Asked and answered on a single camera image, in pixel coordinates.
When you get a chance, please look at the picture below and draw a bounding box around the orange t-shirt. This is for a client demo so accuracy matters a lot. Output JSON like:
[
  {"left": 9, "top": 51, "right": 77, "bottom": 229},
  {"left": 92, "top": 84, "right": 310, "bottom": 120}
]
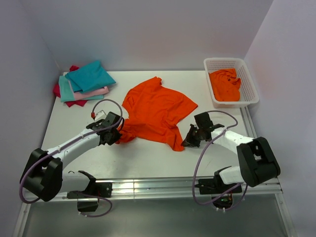
[
  {"left": 117, "top": 77, "right": 198, "bottom": 152},
  {"left": 209, "top": 68, "right": 241, "bottom": 102}
]

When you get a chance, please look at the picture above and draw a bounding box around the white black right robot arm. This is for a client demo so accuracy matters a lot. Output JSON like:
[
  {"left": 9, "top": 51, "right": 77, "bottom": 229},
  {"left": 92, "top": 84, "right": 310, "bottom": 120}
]
[{"left": 181, "top": 112, "right": 281, "bottom": 195}]

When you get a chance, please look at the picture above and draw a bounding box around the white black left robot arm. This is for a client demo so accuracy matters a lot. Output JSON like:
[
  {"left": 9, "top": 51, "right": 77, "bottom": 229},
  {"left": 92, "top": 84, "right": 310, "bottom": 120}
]
[{"left": 19, "top": 112, "right": 124, "bottom": 204}]

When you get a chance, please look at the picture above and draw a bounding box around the pink folded t-shirt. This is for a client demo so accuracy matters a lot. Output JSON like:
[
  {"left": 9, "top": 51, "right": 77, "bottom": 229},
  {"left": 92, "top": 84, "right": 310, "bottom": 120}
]
[{"left": 69, "top": 83, "right": 109, "bottom": 101}]

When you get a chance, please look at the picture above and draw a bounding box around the orange t-shirt in basket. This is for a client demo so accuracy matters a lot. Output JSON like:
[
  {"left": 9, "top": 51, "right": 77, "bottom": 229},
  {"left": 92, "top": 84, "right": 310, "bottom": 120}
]
[{"left": 209, "top": 68, "right": 241, "bottom": 102}]

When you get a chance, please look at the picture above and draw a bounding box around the white plastic laundry basket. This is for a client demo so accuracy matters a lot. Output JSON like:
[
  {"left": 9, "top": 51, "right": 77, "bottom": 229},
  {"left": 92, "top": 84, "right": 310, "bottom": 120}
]
[{"left": 203, "top": 57, "right": 259, "bottom": 108}]

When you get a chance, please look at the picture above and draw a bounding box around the mint green folded t-shirt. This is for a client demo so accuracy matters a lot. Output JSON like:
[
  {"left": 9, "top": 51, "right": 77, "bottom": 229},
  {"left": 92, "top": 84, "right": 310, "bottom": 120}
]
[{"left": 58, "top": 75, "right": 105, "bottom": 103}]

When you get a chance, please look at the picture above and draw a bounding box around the teal folded t-shirt top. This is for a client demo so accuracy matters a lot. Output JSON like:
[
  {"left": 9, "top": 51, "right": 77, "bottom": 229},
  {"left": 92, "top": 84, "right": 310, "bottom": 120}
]
[{"left": 65, "top": 60, "right": 116, "bottom": 93}]

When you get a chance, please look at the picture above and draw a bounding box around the red folded t-shirt bottom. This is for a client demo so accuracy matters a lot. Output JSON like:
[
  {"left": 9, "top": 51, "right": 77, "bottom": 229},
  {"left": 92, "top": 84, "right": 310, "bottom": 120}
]
[{"left": 53, "top": 65, "right": 87, "bottom": 107}]

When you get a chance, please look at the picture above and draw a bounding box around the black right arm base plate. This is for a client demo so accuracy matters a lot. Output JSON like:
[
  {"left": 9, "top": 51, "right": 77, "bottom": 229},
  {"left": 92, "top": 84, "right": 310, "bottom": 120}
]
[{"left": 195, "top": 177, "right": 242, "bottom": 209}]

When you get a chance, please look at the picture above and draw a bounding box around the aluminium front rail frame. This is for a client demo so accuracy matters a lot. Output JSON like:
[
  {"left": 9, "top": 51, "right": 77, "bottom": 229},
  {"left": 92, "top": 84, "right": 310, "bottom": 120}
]
[{"left": 13, "top": 177, "right": 297, "bottom": 237}]

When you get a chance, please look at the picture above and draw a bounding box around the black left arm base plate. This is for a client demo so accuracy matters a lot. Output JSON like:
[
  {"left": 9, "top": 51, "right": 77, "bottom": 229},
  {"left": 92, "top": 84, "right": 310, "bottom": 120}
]
[{"left": 66, "top": 182, "right": 113, "bottom": 216}]

